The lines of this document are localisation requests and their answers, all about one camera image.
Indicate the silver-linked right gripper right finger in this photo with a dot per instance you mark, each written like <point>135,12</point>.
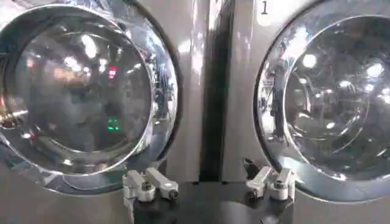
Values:
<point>281,184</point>

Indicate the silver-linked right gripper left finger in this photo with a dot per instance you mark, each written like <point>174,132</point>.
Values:
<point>143,182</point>

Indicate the grey dryer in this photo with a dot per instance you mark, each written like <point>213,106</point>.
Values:
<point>189,100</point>

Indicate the round glass dryer door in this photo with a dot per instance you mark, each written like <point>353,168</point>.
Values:
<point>332,100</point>
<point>82,91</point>

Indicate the grey dryer numbered one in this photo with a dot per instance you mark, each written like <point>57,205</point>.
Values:
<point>240,91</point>

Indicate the white number one sticker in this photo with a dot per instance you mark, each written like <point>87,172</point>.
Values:
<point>264,9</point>

